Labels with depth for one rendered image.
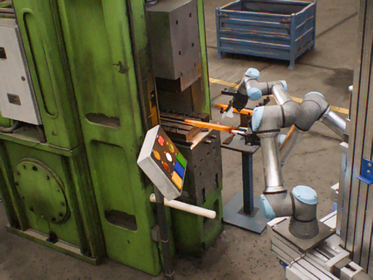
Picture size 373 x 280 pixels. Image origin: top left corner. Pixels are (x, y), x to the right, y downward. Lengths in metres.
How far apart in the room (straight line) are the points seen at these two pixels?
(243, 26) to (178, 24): 4.08
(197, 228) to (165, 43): 1.32
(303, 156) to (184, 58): 2.11
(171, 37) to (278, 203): 1.10
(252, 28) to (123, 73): 4.26
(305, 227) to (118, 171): 1.31
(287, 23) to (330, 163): 2.51
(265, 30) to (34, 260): 4.29
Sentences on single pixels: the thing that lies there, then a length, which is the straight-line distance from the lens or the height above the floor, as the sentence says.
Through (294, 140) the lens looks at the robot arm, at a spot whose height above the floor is 1.10.
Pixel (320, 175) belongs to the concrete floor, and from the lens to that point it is 4.51.
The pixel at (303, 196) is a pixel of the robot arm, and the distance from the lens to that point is 2.42.
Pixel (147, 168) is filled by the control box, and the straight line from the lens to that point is 2.54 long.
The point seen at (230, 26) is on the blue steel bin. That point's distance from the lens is 7.04.
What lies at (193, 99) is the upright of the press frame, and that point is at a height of 1.04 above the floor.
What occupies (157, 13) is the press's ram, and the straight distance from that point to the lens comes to 2.85.
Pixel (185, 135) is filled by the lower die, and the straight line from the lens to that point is 3.13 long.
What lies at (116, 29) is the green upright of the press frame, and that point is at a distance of 2.72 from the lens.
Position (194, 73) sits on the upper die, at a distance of 3.12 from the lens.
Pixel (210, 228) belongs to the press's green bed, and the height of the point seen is 0.15.
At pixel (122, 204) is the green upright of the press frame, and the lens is 3.41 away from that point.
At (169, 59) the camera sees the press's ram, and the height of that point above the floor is 1.49.
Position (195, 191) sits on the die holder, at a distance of 3.28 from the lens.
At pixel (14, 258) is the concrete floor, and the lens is 4.04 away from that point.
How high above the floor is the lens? 2.45
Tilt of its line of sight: 28 degrees down
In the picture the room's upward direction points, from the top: 5 degrees counter-clockwise
